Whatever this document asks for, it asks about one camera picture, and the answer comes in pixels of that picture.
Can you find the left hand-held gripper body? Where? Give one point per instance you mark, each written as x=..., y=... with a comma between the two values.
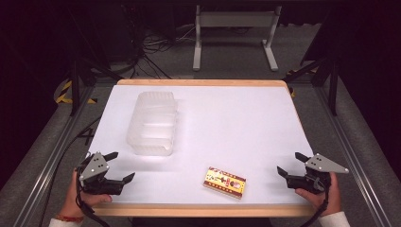
x=94, y=171

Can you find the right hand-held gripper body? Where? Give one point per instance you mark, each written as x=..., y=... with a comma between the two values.
x=317, y=173

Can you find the clear plastic storage box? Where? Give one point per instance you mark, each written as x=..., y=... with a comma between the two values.
x=153, y=123

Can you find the yellow red patterned box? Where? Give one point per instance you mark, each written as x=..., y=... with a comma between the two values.
x=224, y=182

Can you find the person's right hand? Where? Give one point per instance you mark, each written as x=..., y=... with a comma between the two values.
x=324, y=197

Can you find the person's left hand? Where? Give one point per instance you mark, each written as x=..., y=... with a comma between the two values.
x=82, y=201

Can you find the black tripod stand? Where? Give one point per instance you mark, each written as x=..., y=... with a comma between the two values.
x=80, y=69
x=324, y=74

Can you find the aluminium rail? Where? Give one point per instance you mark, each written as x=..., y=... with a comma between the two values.
x=52, y=157
x=350, y=151

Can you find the white metal stand frame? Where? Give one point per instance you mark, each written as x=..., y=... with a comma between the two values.
x=235, y=28

